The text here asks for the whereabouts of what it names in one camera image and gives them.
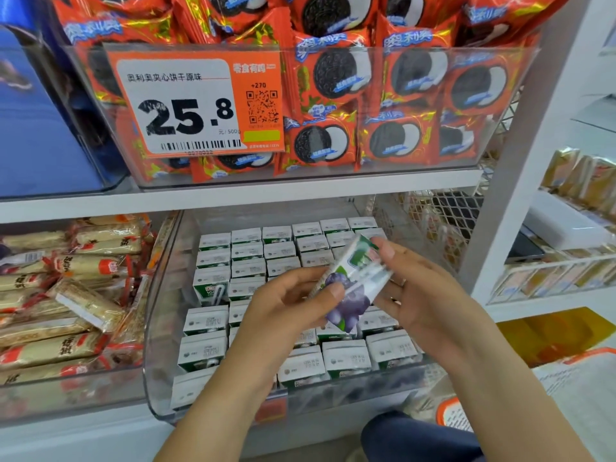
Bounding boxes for person's right hand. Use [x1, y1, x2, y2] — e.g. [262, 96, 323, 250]
[370, 235, 487, 366]

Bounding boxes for person's left hand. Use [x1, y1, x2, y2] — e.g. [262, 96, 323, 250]
[229, 264, 348, 386]

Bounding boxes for rows of white juice cartons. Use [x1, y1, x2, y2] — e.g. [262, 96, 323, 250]
[169, 216, 427, 412]

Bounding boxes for blueberry juice carton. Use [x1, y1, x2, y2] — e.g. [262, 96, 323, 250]
[311, 234, 395, 335]

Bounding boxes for person's right forearm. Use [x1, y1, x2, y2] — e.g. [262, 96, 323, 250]
[438, 330, 596, 462]

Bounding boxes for person's left forearm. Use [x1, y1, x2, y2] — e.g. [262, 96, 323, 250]
[154, 368, 280, 462]

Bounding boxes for person's blue jeans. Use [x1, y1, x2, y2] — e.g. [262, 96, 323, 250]
[358, 409, 487, 462]

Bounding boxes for small orange price tag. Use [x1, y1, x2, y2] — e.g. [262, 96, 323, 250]
[255, 397, 290, 426]

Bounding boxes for clear plastic display bin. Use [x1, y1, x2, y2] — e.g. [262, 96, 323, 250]
[0, 214, 179, 426]
[142, 197, 449, 422]

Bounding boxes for yellow orange snack packet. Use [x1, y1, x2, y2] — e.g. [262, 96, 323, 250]
[495, 305, 616, 368]

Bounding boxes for white flat box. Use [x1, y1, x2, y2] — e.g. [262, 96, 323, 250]
[524, 190, 614, 252]

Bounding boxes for pile of yellow wafer bars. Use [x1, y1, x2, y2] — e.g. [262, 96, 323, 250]
[0, 213, 160, 386]

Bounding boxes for stack of red cookie packets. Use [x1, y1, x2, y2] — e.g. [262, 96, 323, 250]
[48, 0, 574, 184]

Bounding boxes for large white orange price tag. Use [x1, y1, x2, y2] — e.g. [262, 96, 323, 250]
[108, 47, 287, 160]

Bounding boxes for blue cardboard display box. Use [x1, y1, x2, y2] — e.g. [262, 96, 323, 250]
[0, 24, 131, 200]

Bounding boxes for silver finger ring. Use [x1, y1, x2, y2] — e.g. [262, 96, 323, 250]
[389, 276, 408, 308]

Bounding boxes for white wire mesh divider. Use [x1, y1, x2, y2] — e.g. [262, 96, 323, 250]
[389, 187, 487, 275]

